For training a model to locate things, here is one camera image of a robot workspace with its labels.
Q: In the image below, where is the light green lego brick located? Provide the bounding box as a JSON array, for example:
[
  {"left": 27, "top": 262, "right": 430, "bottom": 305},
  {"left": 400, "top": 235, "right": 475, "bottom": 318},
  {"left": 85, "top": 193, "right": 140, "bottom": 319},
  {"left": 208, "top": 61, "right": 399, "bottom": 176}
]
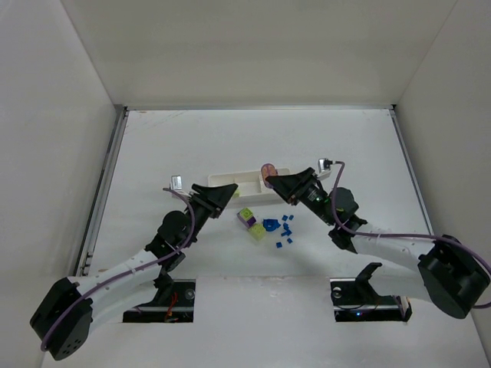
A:
[{"left": 248, "top": 223, "right": 266, "bottom": 242}]

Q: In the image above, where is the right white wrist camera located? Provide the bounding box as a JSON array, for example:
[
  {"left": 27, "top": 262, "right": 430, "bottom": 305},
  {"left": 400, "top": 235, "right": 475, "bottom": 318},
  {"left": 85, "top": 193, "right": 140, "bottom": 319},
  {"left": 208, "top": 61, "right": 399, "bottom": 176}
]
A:
[{"left": 317, "top": 158, "right": 334, "bottom": 181}]

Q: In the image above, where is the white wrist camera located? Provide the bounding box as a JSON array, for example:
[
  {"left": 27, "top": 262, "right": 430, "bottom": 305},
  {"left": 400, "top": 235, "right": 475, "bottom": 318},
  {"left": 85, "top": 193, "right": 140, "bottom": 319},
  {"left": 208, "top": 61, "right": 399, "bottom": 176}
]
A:
[
  {"left": 163, "top": 175, "right": 189, "bottom": 199},
  {"left": 317, "top": 158, "right": 334, "bottom": 181}
]

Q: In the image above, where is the blue lego arch cluster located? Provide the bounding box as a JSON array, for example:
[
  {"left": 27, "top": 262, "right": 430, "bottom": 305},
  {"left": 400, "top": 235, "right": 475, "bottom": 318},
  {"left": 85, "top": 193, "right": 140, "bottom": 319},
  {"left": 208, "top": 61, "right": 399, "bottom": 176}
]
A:
[{"left": 262, "top": 218, "right": 281, "bottom": 232}]

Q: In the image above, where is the white three-compartment tray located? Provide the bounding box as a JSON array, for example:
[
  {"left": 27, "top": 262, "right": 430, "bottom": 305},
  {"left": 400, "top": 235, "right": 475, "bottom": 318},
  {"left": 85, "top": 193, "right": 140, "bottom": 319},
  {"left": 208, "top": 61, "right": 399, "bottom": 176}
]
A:
[{"left": 208, "top": 170, "right": 282, "bottom": 208}]

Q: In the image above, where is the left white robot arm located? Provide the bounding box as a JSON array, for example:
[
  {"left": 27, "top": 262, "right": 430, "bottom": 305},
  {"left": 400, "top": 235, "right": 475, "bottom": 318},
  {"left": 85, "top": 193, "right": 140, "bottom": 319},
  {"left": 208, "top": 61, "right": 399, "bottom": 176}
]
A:
[{"left": 30, "top": 184, "right": 238, "bottom": 361}]

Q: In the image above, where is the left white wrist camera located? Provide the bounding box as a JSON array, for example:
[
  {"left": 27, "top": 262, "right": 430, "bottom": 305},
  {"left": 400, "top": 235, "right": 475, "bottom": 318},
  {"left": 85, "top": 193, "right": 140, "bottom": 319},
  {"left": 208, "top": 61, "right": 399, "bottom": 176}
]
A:
[{"left": 163, "top": 175, "right": 189, "bottom": 199}]

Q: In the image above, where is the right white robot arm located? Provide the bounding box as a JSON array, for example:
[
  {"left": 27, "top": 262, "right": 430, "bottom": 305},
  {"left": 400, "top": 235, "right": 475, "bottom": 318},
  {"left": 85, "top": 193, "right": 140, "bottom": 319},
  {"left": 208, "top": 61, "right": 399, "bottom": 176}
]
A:
[{"left": 264, "top": 168, "right": 490, "bottom": 319}]

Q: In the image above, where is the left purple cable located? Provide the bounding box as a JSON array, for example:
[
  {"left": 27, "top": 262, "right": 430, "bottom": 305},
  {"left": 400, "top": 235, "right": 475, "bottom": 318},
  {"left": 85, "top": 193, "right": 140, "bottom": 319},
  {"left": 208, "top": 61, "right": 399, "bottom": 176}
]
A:
[{"left": 40, "top": 186, "right": 196, "bottom": 352}]

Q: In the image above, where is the purple butterfly lego brick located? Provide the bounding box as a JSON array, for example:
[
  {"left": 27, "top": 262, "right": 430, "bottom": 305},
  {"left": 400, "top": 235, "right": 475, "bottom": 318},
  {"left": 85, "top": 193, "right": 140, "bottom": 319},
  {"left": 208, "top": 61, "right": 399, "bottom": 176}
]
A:
[{"left": 261, "top": 163, "right": 278, "bottom": 189}]

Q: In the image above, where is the green and purple lego stack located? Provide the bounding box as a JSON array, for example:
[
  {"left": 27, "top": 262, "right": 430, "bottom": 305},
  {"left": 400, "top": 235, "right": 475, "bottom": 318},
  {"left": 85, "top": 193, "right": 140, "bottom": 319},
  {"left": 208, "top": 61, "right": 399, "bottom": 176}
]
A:
[{"left": 237, "top": 208, "right": 256, "bottom": 228}]

